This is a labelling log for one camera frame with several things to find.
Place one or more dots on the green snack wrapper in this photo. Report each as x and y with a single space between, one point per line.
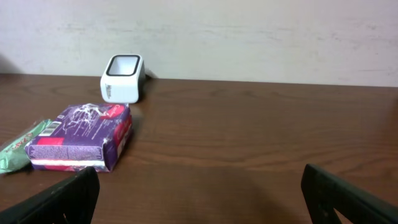
13 155

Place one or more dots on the purple snack package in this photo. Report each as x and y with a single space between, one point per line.
85 135

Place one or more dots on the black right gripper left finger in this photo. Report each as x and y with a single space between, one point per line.
72 200

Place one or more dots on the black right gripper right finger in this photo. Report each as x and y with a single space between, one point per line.
326 194

